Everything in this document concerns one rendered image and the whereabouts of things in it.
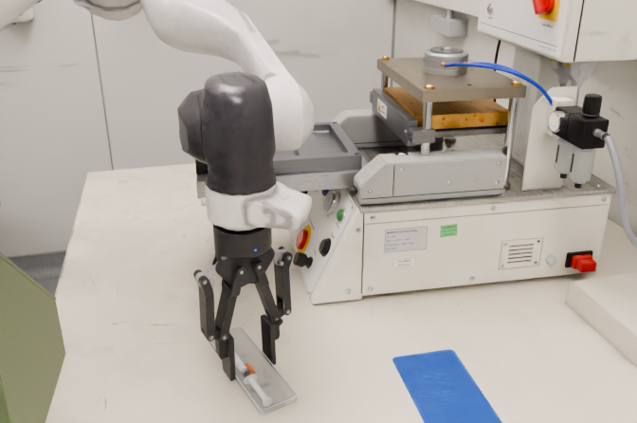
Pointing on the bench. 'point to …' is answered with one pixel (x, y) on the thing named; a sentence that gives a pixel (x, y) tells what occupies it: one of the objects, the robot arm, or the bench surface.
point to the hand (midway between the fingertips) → (248, 349)
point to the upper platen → (455, 115)
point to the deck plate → (483, 195)
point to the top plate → (453, 77)
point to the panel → (328, 227)
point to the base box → (464, 246)
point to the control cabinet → (556, 29)
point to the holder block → (320, 152)
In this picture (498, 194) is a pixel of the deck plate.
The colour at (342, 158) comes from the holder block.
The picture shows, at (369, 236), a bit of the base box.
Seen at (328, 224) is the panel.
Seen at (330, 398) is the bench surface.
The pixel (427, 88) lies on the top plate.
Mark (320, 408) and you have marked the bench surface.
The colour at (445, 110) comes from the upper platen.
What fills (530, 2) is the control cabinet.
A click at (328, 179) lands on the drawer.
